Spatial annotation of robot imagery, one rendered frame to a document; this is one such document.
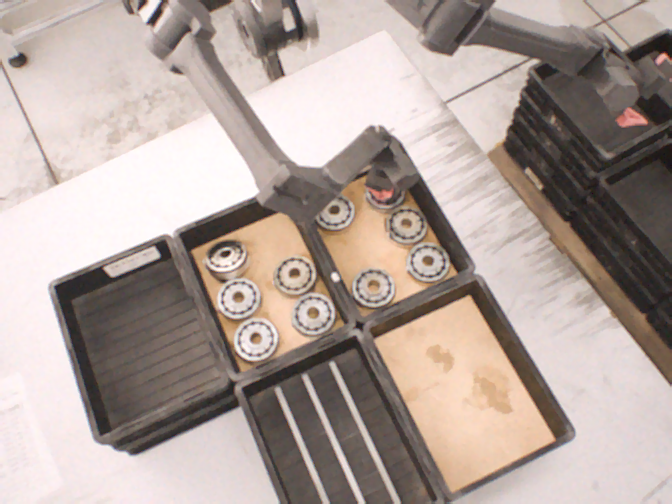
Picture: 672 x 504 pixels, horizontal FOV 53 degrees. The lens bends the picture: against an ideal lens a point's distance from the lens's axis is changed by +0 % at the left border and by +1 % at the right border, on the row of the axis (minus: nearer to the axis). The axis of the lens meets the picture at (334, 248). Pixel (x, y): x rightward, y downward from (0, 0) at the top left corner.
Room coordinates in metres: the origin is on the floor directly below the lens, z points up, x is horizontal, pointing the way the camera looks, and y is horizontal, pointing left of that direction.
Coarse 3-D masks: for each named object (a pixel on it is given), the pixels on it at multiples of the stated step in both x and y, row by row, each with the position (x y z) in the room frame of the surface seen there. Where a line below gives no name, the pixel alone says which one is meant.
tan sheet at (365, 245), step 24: (360, 192) 0.82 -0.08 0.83; (408, 192) 0.81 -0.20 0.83; (360, 216) 0.76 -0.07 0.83; (384, 216) 0.75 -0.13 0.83; (336, 240) 0.69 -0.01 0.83; (360, 240) 0.69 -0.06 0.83; (384, 240) 0.68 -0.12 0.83; (432, 240) 0.67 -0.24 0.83; (336, 264) 0.63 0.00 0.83; (360, 264) 0.62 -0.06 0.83; (384, 264) 0.62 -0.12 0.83; (408, 288) 0.55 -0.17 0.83
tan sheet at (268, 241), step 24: (216, 240) 0.72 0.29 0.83; (240, 240) 0.71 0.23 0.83; (264, 240) 0.71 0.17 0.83; (288, 240) 0.70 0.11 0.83; (264, 264) 0.64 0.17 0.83; (216, 288) 0.59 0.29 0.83; (264, 288) 0.58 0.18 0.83; (264, 312) 0.52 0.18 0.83; (288, 312) 0.52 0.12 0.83; (312, 312) 0.51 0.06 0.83; (336, 312) 0.51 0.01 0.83; (288, 336) 0.46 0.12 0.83; (240, 360) 0.41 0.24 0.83
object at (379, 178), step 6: (372, 168) 0.81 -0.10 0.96; (372, 174) 0.80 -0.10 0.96; (378, 174) 0.79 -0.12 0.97; (384, 174) 0.78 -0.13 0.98; (366, 180) 0.78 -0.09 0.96; (372, 180) 0.78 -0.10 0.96; (378, 180) 0.78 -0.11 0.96; (384, 180) 0.78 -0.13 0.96; (390, 180) 0.78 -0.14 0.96; (378, 186) 0.77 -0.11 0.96; (384, 186) 0.76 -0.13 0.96; (390, 186) 0.76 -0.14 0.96
